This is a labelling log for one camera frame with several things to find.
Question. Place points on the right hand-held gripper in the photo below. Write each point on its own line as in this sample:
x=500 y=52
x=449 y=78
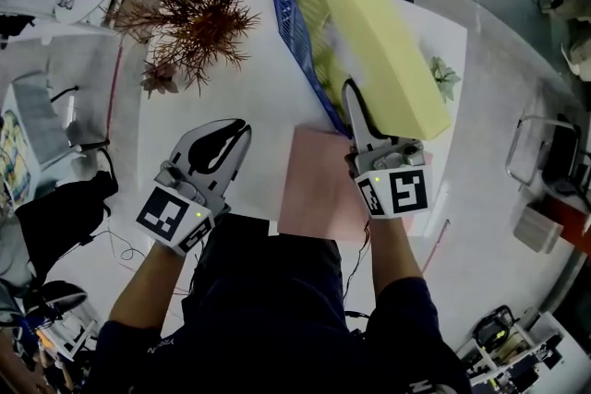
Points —
x=406 y=191

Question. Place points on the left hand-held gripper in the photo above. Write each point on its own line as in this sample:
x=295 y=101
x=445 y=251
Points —
x=161 y=214

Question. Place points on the pink folder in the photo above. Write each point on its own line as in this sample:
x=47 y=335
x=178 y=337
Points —
x=318 y=189

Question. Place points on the yellow folder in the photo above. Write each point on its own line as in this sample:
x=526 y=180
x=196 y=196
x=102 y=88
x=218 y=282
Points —
x=369 y=14

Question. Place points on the blue file rack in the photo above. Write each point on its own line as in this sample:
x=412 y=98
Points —
x=282 y=9

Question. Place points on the person's right forearm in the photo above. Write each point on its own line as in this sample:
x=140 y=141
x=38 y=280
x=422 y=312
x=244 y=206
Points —
x=392 y=254

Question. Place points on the person's left forearm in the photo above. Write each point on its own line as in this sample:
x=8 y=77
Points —
x=148 y=286

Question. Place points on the grey storage box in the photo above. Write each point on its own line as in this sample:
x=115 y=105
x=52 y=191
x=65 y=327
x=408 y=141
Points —
x=538 y=228

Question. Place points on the small green succulent plant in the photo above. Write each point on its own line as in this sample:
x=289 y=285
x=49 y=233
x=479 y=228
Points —
x=445 y=76

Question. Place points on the small purple succulent plant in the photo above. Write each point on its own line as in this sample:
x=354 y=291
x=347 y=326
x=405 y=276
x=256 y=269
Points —
x=159 y=80

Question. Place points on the person's dark trousers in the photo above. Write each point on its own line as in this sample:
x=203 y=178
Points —
x=277 y=254

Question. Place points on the orange artificial plant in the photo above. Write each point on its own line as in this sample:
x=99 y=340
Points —
x=198 y=14

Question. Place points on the thin red rod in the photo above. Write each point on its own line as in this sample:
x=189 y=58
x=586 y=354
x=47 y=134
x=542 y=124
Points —
x=436 y=244

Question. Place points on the white low cabinet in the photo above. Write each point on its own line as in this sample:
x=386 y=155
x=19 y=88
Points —
x=37 y=115

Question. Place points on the person's dark blue shirt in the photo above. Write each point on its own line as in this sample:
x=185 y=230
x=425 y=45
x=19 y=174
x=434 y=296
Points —
x=277 y=337

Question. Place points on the colourful picture board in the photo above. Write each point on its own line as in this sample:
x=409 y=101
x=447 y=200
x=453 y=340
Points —
x=14 y=161

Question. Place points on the black-rimmed glasses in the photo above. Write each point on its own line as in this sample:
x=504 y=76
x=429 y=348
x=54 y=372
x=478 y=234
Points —
x=67 y=2

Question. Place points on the black oval backpack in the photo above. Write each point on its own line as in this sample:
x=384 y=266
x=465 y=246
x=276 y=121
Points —
x=60 y=293

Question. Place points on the red cabinet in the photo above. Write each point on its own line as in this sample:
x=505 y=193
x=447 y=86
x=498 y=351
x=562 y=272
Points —
x=572 y=221

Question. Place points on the black yellow vacuum cleaner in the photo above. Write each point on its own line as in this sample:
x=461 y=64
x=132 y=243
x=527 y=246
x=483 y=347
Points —
x=494 y=327

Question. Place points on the metal frame chair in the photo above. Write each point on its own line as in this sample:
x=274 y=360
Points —
x=561 y=161

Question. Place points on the white shelf with tools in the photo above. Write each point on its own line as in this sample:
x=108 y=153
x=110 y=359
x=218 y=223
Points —
x=554 y=337

